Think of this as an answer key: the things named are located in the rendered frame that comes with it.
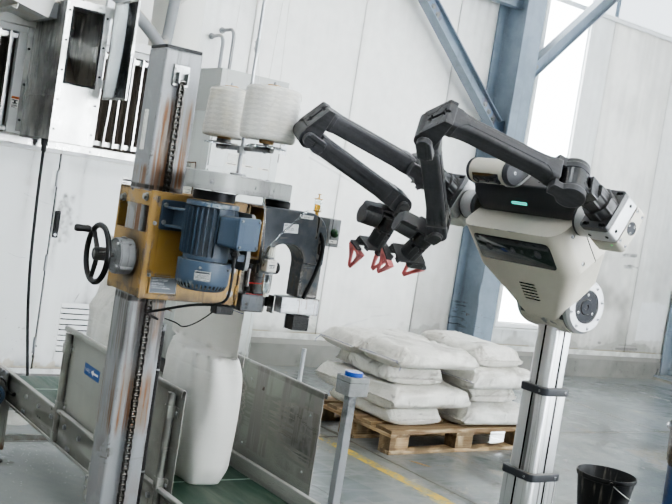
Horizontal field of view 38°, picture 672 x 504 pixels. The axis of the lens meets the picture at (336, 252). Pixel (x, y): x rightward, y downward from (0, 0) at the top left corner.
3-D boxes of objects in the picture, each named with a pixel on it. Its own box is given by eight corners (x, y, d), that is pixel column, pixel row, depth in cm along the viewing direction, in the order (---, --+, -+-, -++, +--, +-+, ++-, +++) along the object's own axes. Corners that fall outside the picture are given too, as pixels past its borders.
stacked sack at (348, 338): (436, 360, 623) (440, 338, 622) (351, 356, 588) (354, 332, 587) (397, 346, 660) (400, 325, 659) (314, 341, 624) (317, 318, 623)
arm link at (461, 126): (432, 116, 233) (441, 87, 238) (408, 147, 244) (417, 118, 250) (592, 197, 240) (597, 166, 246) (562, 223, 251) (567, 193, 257)
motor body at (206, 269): (236, 295, 276) (249, 208, 275) (188, 291, 267) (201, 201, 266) (211, 287, 289) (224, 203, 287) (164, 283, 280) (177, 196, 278)
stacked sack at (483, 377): (544, 394, 631) (548, 372, 630) (467, 393, 592) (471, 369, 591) (496, 378, 667) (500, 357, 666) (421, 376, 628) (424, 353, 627)
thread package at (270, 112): (305, 150, 283) (314, 90, 282) (255, 140, 273) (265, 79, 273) (275, 147, 297) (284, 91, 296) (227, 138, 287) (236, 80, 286)
